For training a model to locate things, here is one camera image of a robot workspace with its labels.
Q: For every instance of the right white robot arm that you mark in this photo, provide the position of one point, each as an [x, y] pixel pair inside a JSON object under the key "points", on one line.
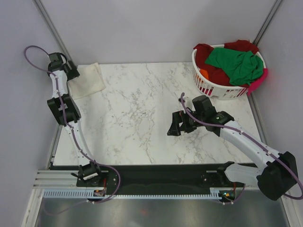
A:
{"points": [[274, 173]]}

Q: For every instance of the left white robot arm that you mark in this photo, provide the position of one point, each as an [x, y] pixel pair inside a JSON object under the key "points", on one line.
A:
{"points": [[68, 115]]}

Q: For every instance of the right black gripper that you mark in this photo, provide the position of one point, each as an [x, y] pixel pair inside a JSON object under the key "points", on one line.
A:
{"points": [[178, 117]]}

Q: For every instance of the orange t shirt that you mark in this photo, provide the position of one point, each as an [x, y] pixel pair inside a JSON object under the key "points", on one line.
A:
{"points": [[204, 73]]}

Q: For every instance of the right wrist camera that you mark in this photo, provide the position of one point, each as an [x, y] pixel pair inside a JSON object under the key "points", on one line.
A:
{"points": [[203, 106]]}

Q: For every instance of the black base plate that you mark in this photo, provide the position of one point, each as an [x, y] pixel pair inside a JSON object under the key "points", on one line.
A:
{"points": [[160, 179]]}

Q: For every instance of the pink t shirt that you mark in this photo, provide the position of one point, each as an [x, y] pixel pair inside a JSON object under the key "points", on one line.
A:
{"points": [[254, 85]]}

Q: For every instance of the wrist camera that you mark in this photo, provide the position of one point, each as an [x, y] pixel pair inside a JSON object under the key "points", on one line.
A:
{"points": [[203, 106], [57, 58]]}

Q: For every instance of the white laundry basket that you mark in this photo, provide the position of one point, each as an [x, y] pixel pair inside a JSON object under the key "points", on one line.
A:
{"points": [[210, 89]]}

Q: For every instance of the dark red t shirt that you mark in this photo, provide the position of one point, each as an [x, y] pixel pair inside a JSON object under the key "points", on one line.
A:
{"points": [[217, 75]]}

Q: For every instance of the cream white t shirt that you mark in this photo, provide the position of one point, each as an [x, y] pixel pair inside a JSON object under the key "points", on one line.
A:
{"points": [[87, 83]]}

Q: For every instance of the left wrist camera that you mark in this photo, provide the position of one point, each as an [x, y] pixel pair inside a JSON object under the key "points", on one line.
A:
{"points": [[57, 58]]}

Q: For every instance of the white slotted cable duct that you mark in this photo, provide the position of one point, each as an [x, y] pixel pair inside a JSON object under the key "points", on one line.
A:
{"points": [[91, 194]]}

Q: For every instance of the green t shirt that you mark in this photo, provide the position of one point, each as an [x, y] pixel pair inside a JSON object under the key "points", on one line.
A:
{"points": [[240, 67]]}

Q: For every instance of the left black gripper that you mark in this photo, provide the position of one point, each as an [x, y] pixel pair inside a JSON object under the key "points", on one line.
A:
{"points": [[74, 73]]}

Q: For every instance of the aluminium frame rail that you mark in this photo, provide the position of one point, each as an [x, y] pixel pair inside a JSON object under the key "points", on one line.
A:
{"points": [[52, 28]]}

